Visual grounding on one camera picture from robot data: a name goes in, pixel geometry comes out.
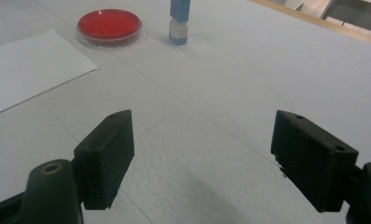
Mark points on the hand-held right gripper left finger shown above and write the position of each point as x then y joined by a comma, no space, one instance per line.
107,161

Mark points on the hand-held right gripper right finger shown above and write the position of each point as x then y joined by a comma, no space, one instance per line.
311,161

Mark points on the red round ink dish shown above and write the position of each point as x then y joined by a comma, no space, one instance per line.
109,25

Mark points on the blue and white stamp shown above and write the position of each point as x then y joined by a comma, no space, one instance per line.
179,18

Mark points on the white paper sheet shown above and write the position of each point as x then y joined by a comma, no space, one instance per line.
27,68

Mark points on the wooden table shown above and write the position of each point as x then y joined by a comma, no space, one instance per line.
345,29

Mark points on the white metal desk frame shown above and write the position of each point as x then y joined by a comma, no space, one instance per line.
329,9

